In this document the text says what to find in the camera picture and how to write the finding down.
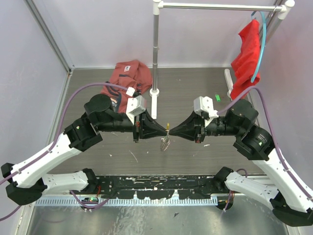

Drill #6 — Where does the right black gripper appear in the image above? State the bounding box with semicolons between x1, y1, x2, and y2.
169;109;243;143

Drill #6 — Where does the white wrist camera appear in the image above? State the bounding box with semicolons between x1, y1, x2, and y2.
126;87;146;124
193;96;219;121

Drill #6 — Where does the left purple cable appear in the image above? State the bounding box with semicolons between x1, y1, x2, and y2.
0;82;130;220

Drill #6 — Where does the rust red t-shirt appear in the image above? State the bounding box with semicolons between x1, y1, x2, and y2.
101;60;153;113

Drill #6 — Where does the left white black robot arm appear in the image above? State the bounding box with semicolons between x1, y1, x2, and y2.
1;94;167;206

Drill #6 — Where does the black mounting base plate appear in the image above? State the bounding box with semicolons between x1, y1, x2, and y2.
74;175;229;200

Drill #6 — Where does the white metal clothes rack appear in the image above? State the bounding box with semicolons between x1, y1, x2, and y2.
150;0;295;119

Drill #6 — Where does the light blue clothes hanger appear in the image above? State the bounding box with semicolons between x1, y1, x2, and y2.
250;11;267;83

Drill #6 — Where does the green key tag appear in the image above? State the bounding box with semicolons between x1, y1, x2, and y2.
215;94;221;102

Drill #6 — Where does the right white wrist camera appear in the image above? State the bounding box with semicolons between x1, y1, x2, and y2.
193;96;219;121

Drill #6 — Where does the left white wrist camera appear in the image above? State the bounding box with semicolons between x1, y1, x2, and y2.
126;87;146;124

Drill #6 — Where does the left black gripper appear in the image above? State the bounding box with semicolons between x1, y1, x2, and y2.
98;108;168;143

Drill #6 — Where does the bright red shirt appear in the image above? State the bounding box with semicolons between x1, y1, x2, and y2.
230;20;261;100

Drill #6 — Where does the grey slotted cable duct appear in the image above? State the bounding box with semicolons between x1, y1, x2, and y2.
35;196;218;207

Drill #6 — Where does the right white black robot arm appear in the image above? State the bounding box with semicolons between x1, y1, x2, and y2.
169;99;313;227

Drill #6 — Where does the aluminium frame post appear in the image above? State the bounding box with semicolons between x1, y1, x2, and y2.
24;0;73;73

